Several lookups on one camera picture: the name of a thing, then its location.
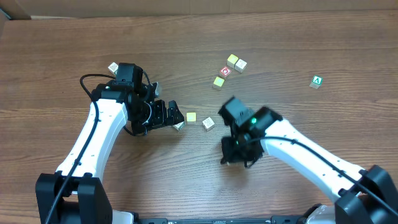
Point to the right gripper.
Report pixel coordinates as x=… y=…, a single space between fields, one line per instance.
x=230 y=150

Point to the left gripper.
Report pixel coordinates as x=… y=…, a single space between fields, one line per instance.
x=143 y=127

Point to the white block green edge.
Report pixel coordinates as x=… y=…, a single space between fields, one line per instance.
x=179 y=126

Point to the yellow block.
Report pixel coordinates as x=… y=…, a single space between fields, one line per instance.
x=218 y=83
x=231 y=61
x=191 y=117

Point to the white patterned block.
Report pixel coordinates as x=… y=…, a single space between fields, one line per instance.
x=208 y=123

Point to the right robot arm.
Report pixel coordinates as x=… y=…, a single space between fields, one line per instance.
x=357 y=195

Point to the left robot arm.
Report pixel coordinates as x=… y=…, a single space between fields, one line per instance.
x=74 y=193

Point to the red circle block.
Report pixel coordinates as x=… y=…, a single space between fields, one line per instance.
x=225 y=72

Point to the white block green side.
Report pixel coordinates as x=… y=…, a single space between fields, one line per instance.
x=113 y=68

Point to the white block far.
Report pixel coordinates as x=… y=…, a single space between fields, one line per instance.
x=240 y=65

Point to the green letter block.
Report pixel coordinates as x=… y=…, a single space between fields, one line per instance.
x=316 y=82

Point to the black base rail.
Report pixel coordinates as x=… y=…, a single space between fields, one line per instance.
x=276 y=219

